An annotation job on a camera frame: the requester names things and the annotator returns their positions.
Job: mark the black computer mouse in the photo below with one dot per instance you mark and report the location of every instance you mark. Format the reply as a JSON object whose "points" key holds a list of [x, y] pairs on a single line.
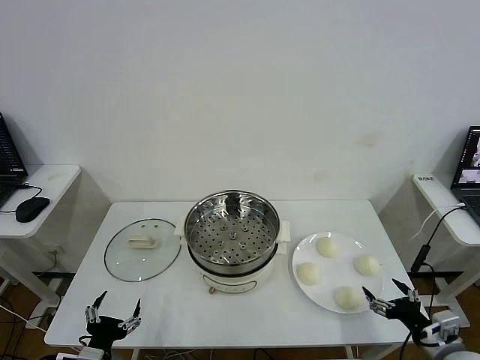
{"points": [[32, 209]]}

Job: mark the white table leg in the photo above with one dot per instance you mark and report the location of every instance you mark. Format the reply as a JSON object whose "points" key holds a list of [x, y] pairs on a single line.
{"points": [[353, 353], [135, 354]]}

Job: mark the grey open laptop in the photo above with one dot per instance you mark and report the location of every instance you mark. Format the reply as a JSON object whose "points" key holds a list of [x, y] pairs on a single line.
{"points": [[467, 157]]}

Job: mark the white side table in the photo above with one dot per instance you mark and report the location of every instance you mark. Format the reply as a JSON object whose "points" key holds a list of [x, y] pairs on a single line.
{"points": [[442, 210], [56, 187]]}

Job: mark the cream electric cooking pot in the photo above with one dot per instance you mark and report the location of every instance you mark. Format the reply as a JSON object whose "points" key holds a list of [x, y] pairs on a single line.
{"points": [[232, 277]]}

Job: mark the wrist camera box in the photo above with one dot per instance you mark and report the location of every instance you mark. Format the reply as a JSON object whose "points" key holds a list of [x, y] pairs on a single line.
{"points": [[88, 353], [446, 326]]}

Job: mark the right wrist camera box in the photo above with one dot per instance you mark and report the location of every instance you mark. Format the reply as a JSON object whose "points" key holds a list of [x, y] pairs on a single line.
{"points": [[446, 326]]}

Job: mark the white steamed baozi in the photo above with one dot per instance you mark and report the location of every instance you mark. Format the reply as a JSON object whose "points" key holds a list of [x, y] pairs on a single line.
{"points": [[367, 265], [348, 298], [309, 274], [326, 248]]}

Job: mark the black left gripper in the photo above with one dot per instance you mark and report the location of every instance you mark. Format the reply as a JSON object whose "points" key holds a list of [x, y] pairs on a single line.
{"points": [[107, 330]]}

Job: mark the black open laptop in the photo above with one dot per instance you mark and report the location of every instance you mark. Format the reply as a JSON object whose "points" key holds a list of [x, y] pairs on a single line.
{"points": [[9, 157]]}

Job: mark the small printed label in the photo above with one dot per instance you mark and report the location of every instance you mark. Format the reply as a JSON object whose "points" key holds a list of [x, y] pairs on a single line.
{"points": [[426, 178]]}

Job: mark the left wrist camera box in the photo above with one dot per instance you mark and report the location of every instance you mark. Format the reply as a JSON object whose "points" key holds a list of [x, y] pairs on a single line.
{"points": [[88, 353]]}

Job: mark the white wall power socket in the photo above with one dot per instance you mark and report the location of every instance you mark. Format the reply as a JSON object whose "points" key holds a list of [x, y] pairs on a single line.
{"points": [[54, 250]]}

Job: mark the steel perforated steamer basket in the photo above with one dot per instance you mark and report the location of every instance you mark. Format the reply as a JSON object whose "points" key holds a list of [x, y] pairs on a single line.
{"points": [[262, 210]]}

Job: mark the white round plate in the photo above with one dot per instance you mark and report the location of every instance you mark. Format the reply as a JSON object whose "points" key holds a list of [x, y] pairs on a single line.
{"points": [[337, 270]]}

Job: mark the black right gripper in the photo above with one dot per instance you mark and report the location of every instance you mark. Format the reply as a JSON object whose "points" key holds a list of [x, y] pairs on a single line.
{"points": [[407, 313]]}

